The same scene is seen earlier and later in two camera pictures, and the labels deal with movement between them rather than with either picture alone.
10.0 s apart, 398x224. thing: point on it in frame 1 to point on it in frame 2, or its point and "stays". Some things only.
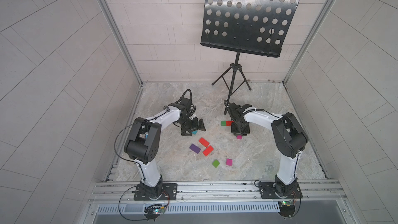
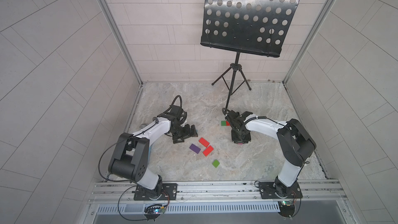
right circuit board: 286,208 stays
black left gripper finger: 183,131 to 175,139
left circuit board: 153,211 stays
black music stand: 246,19 stays
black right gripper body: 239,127 to 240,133
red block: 208,151 stays
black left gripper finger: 201,126 to 193,133
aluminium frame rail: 322,192 stays
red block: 203,142 stays
